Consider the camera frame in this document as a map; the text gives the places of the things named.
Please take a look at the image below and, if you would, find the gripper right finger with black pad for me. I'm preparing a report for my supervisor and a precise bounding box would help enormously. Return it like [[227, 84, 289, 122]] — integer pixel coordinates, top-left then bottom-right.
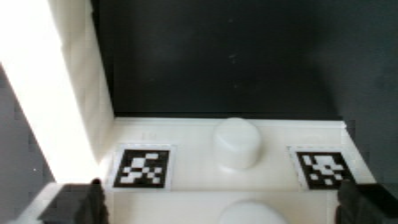
[[333, 181, 398, 224]]

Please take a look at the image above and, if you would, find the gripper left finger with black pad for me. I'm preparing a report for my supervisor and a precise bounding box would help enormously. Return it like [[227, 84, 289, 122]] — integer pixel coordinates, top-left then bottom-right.
[[38, 179, 108, 224]]

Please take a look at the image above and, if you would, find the white front drawer box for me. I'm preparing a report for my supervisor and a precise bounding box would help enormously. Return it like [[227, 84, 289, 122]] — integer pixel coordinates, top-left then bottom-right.
[[108, 118, 374, 191]]

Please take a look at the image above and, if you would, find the white drawer box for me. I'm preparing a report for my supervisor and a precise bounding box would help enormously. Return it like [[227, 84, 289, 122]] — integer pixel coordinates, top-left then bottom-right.
[[109, 191, 337, 224], [108, 118, 374, 191]]

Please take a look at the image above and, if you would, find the white front fence bar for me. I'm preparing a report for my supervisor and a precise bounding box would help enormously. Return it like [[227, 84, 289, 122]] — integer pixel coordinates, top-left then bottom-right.
[[0, 0, 113, 183]]

